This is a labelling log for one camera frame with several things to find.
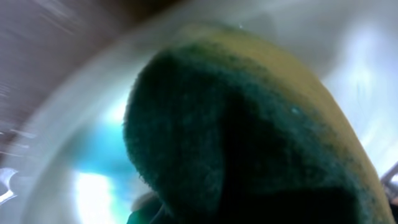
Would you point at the green yellow sponge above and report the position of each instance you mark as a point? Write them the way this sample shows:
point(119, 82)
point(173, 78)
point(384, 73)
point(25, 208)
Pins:
point(225, 127)

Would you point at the white plate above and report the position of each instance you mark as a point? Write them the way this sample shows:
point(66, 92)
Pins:
point(71, 165)

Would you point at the dark brown serving tray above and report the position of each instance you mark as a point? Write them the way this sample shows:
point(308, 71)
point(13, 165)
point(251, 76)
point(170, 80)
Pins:
point(44, 41)

